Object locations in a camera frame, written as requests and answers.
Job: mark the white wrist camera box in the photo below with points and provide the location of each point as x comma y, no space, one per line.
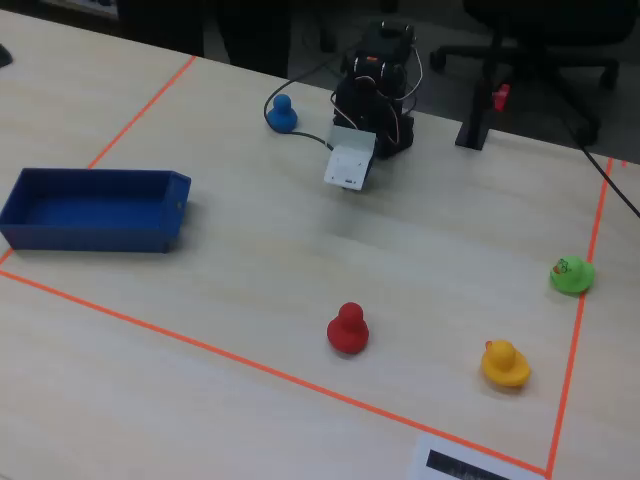
350,160

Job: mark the orange tape line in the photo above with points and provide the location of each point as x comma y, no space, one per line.
574,350
250,363
144,111

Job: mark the blue plastic box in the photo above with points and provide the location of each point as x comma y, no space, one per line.
95,210

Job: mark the red clamp knob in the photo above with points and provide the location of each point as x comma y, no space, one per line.
501,97

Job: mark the dark person legs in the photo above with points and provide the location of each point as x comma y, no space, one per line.
250,30

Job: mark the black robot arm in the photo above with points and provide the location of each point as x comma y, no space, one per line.
372,100

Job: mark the blue rubber duck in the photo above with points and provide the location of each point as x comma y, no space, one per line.
282,115

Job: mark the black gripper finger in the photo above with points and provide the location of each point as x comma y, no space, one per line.
371,172

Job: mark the yellow rubber duck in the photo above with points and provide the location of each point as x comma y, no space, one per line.
505,365

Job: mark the black office chair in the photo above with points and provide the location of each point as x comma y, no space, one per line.
540,50

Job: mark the black stand post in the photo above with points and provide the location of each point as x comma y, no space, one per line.
475,120

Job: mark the red rubber duck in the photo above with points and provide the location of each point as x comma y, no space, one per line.
348,330

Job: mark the dark flat object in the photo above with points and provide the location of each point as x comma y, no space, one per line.
4,56

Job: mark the white paper label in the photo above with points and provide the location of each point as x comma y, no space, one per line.
450,460

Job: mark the green rubber duck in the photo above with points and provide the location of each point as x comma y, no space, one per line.
572,275

